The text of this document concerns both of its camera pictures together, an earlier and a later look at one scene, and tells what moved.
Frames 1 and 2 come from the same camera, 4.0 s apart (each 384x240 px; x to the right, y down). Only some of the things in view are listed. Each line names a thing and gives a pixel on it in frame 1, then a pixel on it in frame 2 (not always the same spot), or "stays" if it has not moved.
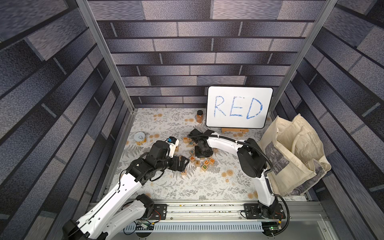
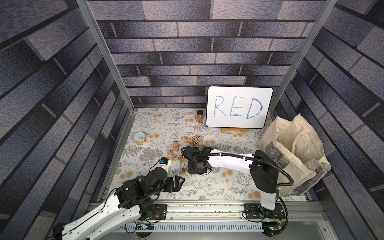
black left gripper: [176, 166] → [171, 187]
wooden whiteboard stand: [223, 130] stays
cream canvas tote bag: [296, 155] stays
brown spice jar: [200, 116] stays
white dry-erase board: [238, 107] stays
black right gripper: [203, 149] → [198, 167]
